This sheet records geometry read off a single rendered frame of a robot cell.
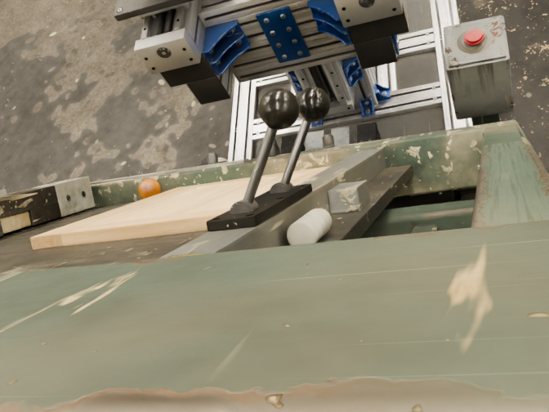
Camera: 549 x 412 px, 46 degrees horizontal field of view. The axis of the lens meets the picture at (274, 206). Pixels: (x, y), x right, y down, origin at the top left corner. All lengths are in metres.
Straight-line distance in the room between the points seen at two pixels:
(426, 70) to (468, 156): 1.08
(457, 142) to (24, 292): 1.14
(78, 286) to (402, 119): 2.06
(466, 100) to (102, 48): 2.39
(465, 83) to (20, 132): 2.49
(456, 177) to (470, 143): 0.07
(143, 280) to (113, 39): 3.34
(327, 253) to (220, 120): 2.62
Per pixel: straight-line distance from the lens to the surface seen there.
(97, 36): 3.58
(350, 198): 0.82
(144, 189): 1.42
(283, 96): 0.59
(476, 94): 1.41
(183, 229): 0.89
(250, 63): 1.80
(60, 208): 1.45
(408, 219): 0.95
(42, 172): 3.17
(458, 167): 1.27
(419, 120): 2.19
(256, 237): 0.58
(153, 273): 0.17
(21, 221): 1.36
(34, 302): 0.16
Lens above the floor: 1.93
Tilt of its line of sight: 53 degrees down
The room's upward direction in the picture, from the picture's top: 35 degrees counter-clockwise
